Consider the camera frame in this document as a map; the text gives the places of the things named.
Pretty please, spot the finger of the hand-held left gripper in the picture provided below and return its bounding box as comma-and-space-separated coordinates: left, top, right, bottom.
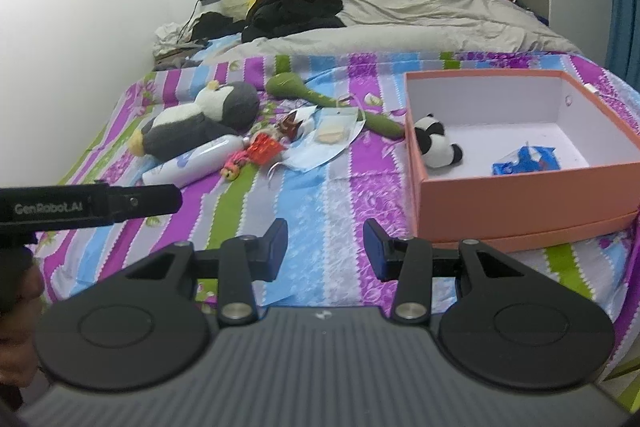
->
109, 184, 182, 223

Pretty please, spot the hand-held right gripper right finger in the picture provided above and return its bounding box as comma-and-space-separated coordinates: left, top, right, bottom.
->
362, 219, 521, 324

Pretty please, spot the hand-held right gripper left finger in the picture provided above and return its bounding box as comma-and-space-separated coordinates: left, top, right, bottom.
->
122, 218, 289, 327

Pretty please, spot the dark red snack packet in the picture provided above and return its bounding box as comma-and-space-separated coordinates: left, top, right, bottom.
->
280, 114, 307, 141

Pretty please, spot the pink cardboard box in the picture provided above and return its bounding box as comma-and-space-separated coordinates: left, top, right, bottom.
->
404, 69, 640, 254

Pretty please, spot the person's left hand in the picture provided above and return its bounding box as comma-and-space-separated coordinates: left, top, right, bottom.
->
0, 234, 46, 388

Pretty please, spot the striped floral bedsheet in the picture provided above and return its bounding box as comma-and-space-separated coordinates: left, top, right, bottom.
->
30, 34, 640, 388

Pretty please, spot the white spray bottle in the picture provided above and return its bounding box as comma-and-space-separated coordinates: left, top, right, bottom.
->
142, 134, 251, 188

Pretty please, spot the small pink doll toy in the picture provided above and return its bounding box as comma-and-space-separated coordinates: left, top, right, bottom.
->
221, 152, 251, 180

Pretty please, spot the grey white penguin plush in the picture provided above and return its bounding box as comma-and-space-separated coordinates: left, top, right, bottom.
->
128, 81, 261, 160

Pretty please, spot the blue face mask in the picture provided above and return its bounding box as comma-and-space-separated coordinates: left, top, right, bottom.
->
280, 107, 368, 172

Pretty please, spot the bright red wrapper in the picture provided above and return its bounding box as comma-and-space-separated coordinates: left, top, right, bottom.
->
247, 132, 287, 166

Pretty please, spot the panda plush toy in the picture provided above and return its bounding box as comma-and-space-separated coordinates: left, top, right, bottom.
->
411, 114, 465, 168

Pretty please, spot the clear packet with beige pad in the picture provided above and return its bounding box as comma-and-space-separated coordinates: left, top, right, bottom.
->
312, 109, 359, 148

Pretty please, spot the white folded towel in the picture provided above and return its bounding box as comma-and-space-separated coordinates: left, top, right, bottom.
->
285, 105, 321, 142

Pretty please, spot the dark grey cloth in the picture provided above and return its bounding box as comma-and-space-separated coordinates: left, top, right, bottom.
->
152, 49, 203, 72

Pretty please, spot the green plush massage hammer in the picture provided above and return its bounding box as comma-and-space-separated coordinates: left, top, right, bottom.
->
265, 72, 407, 140

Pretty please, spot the crumpled white cloth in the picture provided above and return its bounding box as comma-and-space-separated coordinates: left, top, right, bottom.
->
152, 23, 194, 58

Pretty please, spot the blue plastic packet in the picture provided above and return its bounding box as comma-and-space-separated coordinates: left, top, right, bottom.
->
492, 146, 561, 176

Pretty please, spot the small black clothing pile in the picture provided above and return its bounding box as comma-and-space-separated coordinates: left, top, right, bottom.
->
191, 12, 247, 42

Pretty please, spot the grey duvet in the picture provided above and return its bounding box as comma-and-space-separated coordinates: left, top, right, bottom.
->
240, 0, 583, 58

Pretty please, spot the large black clothing pile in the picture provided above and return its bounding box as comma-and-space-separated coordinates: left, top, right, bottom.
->
241, 0, 347, 44

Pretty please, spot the black charger cable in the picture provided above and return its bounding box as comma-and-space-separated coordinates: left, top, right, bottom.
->
176, 0, 202, 46

